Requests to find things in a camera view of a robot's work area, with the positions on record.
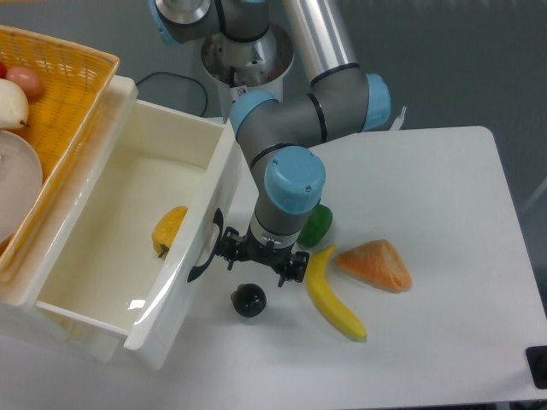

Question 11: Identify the white toy pear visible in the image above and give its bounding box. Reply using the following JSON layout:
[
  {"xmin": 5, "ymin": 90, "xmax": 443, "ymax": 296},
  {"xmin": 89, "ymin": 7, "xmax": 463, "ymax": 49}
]
[{"xmin": 0, "ymin": 79, "xmax": 29, "ymax": 130}]

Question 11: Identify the white drawer cabinet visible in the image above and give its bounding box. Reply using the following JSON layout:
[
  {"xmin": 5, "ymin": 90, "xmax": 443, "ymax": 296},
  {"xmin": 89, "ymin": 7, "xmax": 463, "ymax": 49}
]
[{"xmin": 1, "ymin": 76, "xmax": 138, "ymax": 362}]

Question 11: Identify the black cable on floor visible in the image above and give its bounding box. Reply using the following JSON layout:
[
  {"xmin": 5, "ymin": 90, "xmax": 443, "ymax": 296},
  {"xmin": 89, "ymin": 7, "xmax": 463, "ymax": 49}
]
[{"xmin": 135, "ymin": 70, "xmax": 209, "ymax": 117}]

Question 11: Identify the dark purple toy fruit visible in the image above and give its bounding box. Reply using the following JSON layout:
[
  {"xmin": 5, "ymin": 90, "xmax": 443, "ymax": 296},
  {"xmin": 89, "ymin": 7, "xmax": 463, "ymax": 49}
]
[{"xmin": 230, "ymin": 283, "xmax": 267, "ymax": 319}]

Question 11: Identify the yellow woven basket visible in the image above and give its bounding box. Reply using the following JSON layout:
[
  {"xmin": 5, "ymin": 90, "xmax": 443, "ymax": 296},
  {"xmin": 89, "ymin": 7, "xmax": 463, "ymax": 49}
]
[{"xmin": 1, "ymin": 26, "xmax": 120, "ymax": 283}]

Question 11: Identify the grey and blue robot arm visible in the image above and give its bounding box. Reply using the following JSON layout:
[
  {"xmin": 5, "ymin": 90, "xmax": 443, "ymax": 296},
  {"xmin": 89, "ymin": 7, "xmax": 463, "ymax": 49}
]
[{"xmin": 149, "ymin": 1, "xmax": 391, "ymax": 283}]

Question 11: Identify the yellow toy bell pepper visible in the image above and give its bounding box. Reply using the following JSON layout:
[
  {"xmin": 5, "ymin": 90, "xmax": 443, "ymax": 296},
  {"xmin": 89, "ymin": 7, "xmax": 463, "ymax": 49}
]
[{"xmin": 151, "ymin": 206, "xmax": 188, "ymax": 259}]

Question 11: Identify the white plate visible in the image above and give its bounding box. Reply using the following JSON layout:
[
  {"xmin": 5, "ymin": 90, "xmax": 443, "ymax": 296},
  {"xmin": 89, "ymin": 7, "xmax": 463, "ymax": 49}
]
[{"xmin": 1, "ymin": 131, "xmax": 43, "ymax": 242}]

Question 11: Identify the black device at edge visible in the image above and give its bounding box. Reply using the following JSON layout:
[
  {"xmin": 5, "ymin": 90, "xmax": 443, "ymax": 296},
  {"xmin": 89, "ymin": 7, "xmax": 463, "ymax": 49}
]
[{"xmin": 525, "ymin": 345, "xmax": 547, "ymax": 390}]

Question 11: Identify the orange toy bread slice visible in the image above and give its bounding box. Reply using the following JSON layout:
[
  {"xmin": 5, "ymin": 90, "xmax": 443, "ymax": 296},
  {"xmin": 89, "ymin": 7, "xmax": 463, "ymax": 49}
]
[{"xmin": 337, "ymin": 239, "xmax": 412, "ymax": 292}]

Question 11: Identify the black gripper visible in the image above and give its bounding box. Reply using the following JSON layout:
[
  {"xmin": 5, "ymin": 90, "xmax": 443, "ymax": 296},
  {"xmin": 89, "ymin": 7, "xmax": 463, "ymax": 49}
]
[{"xmin": 219, "ymin": 226, "xmax": 309, "ymax": 287}]

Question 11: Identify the white table frame bracket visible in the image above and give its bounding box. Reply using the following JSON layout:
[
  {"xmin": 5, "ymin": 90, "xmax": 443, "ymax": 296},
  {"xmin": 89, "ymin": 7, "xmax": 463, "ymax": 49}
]
[{"xmin": 390, "ymin": 106, "xmax": 407, "ymax": 131}]

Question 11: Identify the pink toy fruit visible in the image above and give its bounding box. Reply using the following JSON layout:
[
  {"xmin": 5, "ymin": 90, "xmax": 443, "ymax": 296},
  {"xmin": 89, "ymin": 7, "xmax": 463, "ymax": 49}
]
[{"xmin": 5, "ymin": 67, "xmax": 44, "ymax": 99}]

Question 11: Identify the green toy bell pepper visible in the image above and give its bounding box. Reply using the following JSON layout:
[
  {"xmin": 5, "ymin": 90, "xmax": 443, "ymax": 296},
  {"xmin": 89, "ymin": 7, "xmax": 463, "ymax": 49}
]
[{"xmin": 297, "ymin": 204, "xmax": 333, "ymax": 248}]

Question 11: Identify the yellow toy banana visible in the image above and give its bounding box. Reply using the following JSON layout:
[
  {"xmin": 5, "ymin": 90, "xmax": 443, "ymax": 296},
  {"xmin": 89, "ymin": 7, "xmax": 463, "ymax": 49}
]
[{"xmin": 305, "ymin": 245, "xmax": 368, "ymax": 342}]

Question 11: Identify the red toy fruit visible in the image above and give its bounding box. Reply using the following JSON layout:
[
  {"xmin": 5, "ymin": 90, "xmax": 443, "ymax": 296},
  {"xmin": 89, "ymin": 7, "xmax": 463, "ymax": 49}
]
[{"xmin": 0, "ymin": 61, "xmax": 8, "ymax": 79}]

